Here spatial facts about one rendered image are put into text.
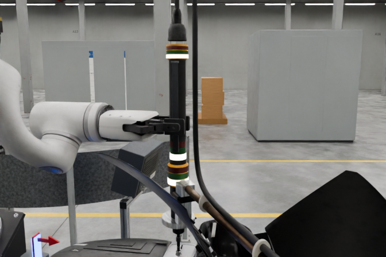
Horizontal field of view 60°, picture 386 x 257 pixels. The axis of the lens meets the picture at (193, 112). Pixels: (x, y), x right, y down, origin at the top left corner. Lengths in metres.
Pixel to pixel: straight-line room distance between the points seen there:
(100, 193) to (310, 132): 5.24
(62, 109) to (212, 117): 8.22
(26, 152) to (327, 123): 6.82
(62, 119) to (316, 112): 6.62
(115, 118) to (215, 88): 8.16
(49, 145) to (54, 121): 0.06
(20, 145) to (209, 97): 8.23
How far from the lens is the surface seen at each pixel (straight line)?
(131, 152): 1.36
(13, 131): 0.68
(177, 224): 0.70
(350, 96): 7.36
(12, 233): 1.24
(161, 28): 5.03
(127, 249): 0.81
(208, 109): 8.85
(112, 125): 0.67
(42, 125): 0.75
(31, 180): 2.72
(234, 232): 0.50
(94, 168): 2.62
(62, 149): 0.71
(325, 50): 7.13
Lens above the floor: 1.59
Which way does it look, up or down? 8 degrees down
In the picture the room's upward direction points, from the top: straight up
